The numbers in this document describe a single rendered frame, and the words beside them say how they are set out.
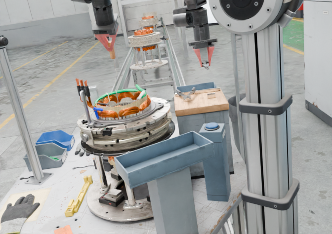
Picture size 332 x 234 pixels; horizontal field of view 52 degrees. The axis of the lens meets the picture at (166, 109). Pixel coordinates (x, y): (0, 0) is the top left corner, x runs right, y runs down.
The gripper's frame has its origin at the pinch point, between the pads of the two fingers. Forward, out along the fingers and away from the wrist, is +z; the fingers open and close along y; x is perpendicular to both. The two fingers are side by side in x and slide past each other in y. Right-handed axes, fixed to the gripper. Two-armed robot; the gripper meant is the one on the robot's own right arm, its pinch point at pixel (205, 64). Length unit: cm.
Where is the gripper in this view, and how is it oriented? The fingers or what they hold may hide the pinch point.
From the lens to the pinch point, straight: 128.2
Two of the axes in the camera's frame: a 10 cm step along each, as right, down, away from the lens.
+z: 1.5, 9.4, 3.1
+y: -9.9, 1.5, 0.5
